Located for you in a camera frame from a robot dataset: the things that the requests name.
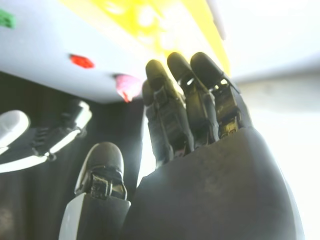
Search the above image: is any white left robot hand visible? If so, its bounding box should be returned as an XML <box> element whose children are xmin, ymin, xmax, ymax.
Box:
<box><xmin>58</xmin><ymin>51</ymin><xmax>306</xmax><ymax>240</ymax></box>

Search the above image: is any yellow egg carton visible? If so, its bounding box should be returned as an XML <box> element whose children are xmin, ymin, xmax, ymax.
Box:
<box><xmin>59</xmin><ymin>0</ymin><xmax>231</xmax><ymax>76</ymax></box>

